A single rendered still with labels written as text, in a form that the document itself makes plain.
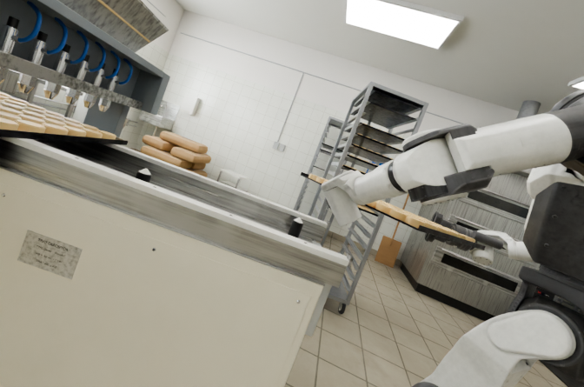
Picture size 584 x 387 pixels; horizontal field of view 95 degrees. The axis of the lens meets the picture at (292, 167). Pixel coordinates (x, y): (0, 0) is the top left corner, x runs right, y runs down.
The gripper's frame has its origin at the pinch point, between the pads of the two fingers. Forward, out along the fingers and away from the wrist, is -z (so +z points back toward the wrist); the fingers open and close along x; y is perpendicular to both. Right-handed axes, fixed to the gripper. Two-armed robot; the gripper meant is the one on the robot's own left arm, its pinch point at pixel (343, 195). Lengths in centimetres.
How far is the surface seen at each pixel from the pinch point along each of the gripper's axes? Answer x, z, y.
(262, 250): -14.0, 43.0, 10.0
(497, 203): 44, -285, -170
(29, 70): 3, 55, 67
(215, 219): -11, 46, 21
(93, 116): -7, 17, 94
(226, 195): -12.4, 19.2, 32.6
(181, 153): -51, -263, 254
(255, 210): -13.5, 16.5, 22.8
